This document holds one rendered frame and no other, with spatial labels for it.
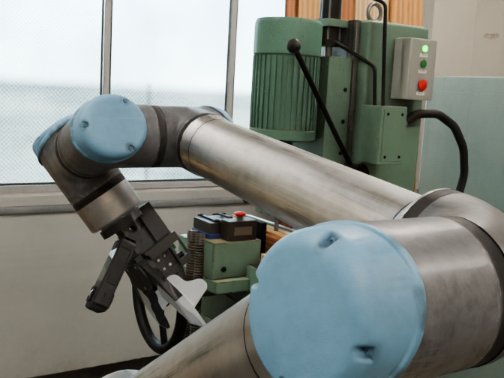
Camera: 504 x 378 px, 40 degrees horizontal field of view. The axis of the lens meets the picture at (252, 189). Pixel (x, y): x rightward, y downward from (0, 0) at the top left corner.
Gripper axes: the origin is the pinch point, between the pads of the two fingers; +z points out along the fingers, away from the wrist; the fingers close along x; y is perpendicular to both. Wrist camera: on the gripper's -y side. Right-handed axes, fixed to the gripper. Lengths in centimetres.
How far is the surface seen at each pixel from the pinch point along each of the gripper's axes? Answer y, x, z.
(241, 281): 34, 46, 12
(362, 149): 81, 39, 5
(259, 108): 65, 45, -20
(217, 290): 27, 46, 9
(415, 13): 249, 151, -9
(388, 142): 83, 32, 6
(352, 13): 212, 152, -27
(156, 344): 12, 62, 13
